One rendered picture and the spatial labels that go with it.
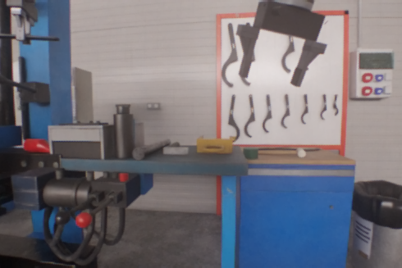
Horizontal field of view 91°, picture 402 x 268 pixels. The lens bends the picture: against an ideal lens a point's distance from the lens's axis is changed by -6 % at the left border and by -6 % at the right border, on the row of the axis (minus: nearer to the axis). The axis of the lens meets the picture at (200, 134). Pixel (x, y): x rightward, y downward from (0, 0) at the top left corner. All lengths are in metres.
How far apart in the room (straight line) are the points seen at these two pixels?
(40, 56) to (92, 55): 1.84
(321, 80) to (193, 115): 1.52
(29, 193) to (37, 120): 0.52
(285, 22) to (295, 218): 1.29
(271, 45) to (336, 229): 1.93
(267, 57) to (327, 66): 0.68
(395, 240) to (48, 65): 2.37
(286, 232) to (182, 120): 1.68
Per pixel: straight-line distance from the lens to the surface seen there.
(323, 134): 2.75
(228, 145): 0.90
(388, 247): 2.04
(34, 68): 1.35
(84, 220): 0.59
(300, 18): 0.50
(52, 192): 0.87
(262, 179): 1.42
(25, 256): 1.29
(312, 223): 1.62
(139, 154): 0.80
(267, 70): 2.59
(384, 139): 3.15
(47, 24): 1.35
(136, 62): 2.83
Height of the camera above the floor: 1.22
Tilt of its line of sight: 5 degrees down
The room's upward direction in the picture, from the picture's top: straight up
